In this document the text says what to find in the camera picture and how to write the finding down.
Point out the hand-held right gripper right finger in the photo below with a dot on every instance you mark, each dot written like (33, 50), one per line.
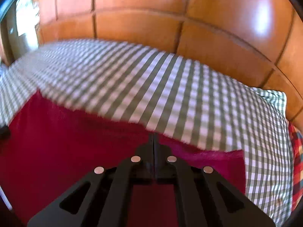
(163, 156)

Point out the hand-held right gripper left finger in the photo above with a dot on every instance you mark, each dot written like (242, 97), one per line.
(145, 156)

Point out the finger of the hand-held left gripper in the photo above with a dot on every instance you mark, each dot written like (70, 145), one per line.
(4, 132)

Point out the maroon fleece pants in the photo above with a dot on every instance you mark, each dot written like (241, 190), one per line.
(71, 141)

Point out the green checkered bed sheet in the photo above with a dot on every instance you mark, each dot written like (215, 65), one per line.
(165, 87)

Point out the red plaid pillow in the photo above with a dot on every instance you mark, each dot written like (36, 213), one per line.
(297, 160)

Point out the wooden panelled wardrobe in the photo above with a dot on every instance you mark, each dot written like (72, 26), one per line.
(189, 16)

